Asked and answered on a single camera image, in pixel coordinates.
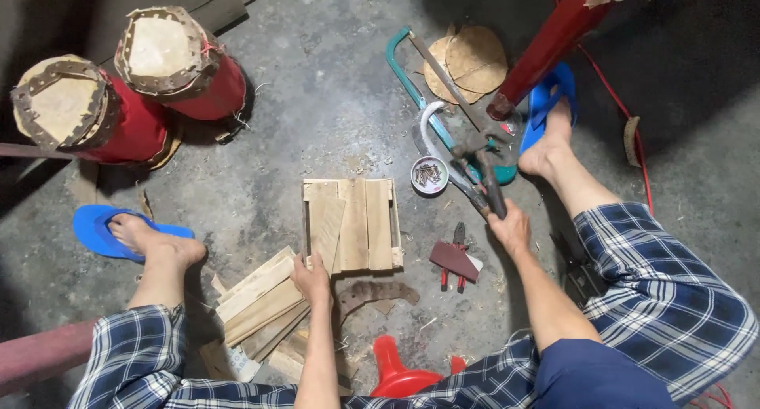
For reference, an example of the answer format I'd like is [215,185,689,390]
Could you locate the small bowl of nails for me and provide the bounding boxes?
[410,155,450,196]

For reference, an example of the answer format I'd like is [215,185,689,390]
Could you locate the person's right hand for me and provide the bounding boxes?
[487,198,533,257]

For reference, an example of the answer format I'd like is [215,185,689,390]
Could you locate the blue plaid shorts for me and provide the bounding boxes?
[67,202,760,409]

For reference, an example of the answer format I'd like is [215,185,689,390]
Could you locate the cardboard piece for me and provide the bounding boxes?
[198,339,263,384]

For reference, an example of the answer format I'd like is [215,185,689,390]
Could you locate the pink pipe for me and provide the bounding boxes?
[0,319,99,399]

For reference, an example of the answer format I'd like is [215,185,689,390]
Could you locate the curved leather scrap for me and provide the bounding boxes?
[623,116,642,169]

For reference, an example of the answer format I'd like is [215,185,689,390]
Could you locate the red cable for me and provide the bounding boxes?
[551,0,655,217]

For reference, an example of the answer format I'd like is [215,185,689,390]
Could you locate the hammer with brown handle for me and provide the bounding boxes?
[452,131,509,221]

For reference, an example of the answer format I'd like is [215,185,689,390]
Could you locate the teal frame hacksaw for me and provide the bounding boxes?
[385,26,519,186]

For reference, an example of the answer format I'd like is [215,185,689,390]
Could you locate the blue shirt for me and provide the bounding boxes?
[532,338,678,409]

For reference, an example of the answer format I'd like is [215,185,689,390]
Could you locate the wooden slat crate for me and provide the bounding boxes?
[301,178,405,275]

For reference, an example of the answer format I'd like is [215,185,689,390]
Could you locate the person's right leg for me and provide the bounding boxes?
[517,85,622,220]

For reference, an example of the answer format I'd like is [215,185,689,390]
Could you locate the person's left leg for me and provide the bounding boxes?
[108,212,208,310]

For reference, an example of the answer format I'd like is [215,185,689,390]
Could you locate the person's left hand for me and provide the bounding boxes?
[290,253,334,310]

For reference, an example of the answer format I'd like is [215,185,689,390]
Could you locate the brown punched leather strip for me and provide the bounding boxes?
[338,280,421,318]

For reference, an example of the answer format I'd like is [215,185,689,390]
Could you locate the red handled pliers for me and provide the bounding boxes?
[440,221,468,294]

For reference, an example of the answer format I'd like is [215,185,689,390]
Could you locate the pile of wooden slats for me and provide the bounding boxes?
[211,245,312,363]

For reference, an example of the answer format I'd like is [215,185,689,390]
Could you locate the maroon leather piece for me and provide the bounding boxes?
[429,240,481,283]

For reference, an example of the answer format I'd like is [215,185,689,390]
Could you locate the round hide pieces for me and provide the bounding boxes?
[423,24,509,105]

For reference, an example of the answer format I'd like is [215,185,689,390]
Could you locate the thin metal rod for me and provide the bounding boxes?
[0,142,77,161]

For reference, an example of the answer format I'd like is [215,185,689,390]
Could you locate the red plastic stool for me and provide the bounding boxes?
[369,335,468,399]

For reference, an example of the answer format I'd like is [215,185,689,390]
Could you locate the blue flip-flop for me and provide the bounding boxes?
[72,204,196,264]
[518,61,578,157]

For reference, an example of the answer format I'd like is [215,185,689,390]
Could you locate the sickle with curved blade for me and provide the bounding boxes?
[412,101,492,217]

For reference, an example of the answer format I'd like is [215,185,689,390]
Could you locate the black metal tool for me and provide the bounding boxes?
[549,231,609,309]

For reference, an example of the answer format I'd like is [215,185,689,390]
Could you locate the person's leg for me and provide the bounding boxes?
[517,85,622,220]
[108,212,208,310]

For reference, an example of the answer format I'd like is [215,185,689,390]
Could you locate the wooden slat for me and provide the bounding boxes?
[308,196,347,273]

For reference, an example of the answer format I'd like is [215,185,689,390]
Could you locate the red drum with hide top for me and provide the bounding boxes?
[113,5,248,122]
[10,54,183,171]

